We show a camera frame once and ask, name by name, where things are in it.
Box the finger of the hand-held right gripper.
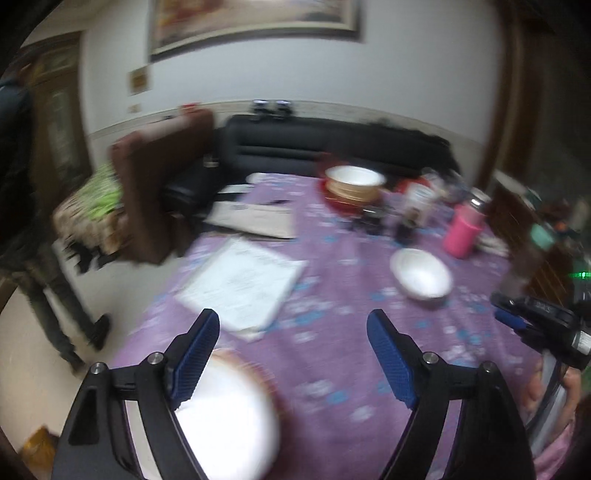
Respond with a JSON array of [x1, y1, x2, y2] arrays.
[[491, 292, 537, 320], [494, 309, 539, 343]]

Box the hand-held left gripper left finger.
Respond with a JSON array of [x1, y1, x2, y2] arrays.
[[51, 308, 220, 480]]

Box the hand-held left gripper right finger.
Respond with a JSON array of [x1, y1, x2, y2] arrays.
[[366, 309, 536, 480]]

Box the person's right forearm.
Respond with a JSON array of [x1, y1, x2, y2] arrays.
[[529, 369, 591, 480]]

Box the stack of beige bowls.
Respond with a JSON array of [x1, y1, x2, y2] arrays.
[[325, 182, 383, 205]]

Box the wooden side cabinet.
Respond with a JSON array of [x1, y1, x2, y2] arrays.
[[488, 182, 583, 303]]

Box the white paper pad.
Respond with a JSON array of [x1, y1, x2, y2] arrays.
[[174, 237, 309, 343]]

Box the pink bottle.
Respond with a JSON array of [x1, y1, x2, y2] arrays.
[[443, 193, 491, 259]]

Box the purple floral tablecloth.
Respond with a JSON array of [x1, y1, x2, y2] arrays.
[[111, 173, 548, 480]]

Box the white jar red lid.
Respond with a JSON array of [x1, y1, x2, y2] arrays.
[[401, 180, 440, 220]]

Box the dark small jars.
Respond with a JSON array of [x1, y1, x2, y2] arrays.
[[353, 208, 395, 234]]

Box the cream bowl on red plate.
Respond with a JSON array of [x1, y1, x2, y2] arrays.
[[315, 154, 386, 219]]

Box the brown armchair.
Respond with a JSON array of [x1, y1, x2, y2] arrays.
[[109, 108, 216, 265]]

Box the brown cardboard box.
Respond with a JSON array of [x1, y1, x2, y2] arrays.
[[20, 426, 62, 468]]

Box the green cloth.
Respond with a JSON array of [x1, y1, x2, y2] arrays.
[[87, 161, 124, 219]]

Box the white bowl with beige rim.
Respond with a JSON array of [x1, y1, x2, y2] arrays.
[[324, 166, 386, 188]]

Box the black sofa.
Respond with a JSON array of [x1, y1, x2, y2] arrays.
[[161, 114, 462, 217]]

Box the dark wooden glass door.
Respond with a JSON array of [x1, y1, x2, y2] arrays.
[[25, 34, 93, 190]]

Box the small wall plaque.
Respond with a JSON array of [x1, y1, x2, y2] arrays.
[[128, 65, 151, 96]]

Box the framed wall picture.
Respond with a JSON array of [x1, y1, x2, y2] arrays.
[[148, 0, 364, 64]]

